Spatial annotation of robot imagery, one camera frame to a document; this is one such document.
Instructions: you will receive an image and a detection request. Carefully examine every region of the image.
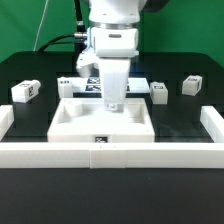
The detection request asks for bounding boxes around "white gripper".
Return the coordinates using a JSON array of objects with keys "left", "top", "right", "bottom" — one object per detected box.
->
[{"left": 76, "top": 47, "right": 131, "bottom": 112}]

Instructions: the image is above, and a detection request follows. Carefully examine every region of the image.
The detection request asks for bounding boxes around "white square table top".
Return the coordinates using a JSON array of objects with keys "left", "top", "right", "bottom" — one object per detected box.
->
[{"left": 47, "top": 98, "right": 155, "bottom": 143}]

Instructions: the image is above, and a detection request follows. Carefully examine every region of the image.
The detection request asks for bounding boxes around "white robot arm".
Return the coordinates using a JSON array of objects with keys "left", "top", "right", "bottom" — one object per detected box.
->
[{"left": 76, "top": 0, "right": 169, "bottom": 111}]

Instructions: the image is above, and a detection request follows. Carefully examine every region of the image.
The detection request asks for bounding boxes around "white sheet with fiducial markers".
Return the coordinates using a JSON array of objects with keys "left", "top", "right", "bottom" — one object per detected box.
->
[{"left": 65, "top": 77, "right": 150, "bottom": 93}]

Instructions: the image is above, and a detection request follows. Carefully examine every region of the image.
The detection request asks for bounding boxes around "white U-shaped obstacle fence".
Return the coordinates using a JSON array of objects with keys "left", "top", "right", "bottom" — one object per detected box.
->
[{"left": 0, "top": 105, "right": 224, "bottom": 168}]

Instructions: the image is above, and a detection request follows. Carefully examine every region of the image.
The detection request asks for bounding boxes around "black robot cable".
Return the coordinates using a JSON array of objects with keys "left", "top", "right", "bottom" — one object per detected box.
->
[{"left": 37, "top": 0, "right": 88, "bottom": 53}]

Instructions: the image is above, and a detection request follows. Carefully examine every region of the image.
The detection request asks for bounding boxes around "thin white cable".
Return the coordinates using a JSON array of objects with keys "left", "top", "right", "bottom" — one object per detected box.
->
[{"left": 33, "top": 0, "right": 50, "bottom": 52}]

